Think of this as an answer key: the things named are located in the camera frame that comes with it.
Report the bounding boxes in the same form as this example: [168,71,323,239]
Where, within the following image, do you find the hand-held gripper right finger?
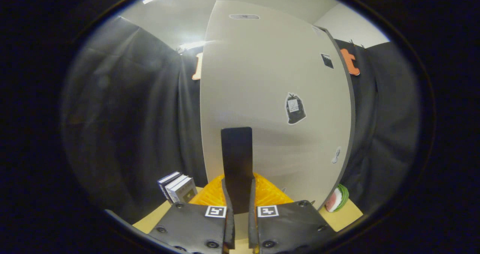
[237,127,337,254]

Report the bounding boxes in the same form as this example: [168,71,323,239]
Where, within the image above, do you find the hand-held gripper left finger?
[148,127,237,254]

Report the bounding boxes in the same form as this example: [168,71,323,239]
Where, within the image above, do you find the grey shoe cabinet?
[200,0,356,209]

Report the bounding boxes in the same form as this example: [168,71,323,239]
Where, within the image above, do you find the white portrait cover book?
[169,177,198,204]

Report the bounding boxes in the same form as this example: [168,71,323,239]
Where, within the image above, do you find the dark blue book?
[157,171,182,201]

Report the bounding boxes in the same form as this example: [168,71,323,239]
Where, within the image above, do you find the watermelon slice toy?
[325,184,350,213]

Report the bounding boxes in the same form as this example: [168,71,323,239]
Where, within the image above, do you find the black backdrop cloth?
[62,16,420,224]

